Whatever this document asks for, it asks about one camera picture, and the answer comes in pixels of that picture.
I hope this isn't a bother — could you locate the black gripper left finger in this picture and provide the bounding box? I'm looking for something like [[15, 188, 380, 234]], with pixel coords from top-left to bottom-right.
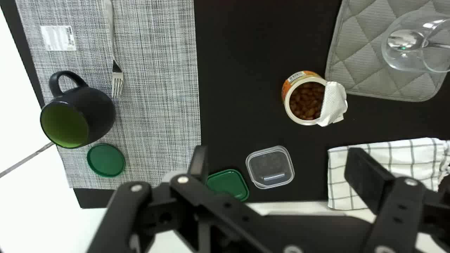
[[86, 144, 283, 253]]

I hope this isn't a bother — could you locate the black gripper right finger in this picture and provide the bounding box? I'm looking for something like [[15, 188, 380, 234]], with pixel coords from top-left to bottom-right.
[[343, 146, 450, 253]]

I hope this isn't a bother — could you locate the clear drinking glass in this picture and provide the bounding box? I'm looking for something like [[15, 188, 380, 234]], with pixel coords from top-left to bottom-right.
[[380, 9, 450, 74]]

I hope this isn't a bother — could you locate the white checkered towel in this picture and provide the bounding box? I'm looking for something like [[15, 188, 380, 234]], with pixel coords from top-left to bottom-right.
[[326, 136, 450, 210]]

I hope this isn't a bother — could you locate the round green lid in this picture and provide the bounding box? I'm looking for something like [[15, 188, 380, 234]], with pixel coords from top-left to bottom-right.
[[86, 142, 127, 178]]

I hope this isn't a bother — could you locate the square green lid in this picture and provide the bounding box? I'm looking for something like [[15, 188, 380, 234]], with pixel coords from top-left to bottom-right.
[[204, 167, 252, 203]]

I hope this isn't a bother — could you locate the black mug green inside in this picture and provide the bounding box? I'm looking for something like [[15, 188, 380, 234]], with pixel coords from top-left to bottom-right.
[[39, 69, 117, 150]]

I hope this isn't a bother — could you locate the silver fork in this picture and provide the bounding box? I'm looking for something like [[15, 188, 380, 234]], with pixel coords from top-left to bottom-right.
[[100, 0, 125, 98]]

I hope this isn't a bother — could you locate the grey woven placemat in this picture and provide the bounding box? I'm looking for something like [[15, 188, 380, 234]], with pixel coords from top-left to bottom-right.
[[14, 0, 202, 191]]

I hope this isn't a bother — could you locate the open orange food can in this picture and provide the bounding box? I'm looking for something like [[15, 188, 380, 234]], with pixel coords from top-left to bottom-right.
[[280, 69, 349, 128]]

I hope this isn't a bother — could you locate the grey quilted pot holder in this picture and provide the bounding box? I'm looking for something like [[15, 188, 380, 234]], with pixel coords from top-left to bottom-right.
[[323, 0, 450, 104]]

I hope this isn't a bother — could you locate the black table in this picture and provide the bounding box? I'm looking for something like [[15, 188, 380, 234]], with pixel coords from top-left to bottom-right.
[[0, 0, 450, 209]]

